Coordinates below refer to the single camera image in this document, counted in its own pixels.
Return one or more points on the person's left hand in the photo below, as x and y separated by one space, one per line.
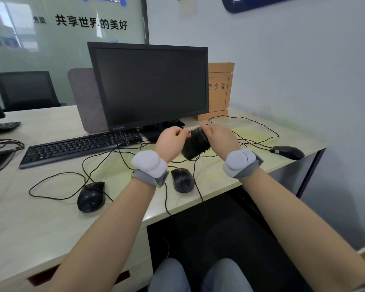
171 144

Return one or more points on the person's right hand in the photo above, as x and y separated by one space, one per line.
222 142

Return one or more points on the person's right forearm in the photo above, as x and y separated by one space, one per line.
292 222

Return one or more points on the person's left forearm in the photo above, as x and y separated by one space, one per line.
109 234

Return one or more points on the person's left leg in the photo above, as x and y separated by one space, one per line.
168 276

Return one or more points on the person's leg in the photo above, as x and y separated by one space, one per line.
228 276
168 276

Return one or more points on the person's right leg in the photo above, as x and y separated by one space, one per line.
228 276

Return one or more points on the brown cardboard file box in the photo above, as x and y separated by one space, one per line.
220 88

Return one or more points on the grey table side panel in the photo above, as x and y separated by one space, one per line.
286 179

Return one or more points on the grey felt divider panel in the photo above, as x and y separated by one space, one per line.
85 103

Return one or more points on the pale wooden table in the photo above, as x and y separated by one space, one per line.
33 240
42 118

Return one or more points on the printed glass partition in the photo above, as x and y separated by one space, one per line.
64 57

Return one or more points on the black office chair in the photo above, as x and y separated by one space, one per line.
24 91

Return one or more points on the thin black keyboard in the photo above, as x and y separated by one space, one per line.
1 127

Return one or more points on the black metal table frame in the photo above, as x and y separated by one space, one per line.
311 173

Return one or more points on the blue framed wall board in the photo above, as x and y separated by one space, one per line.
231 9

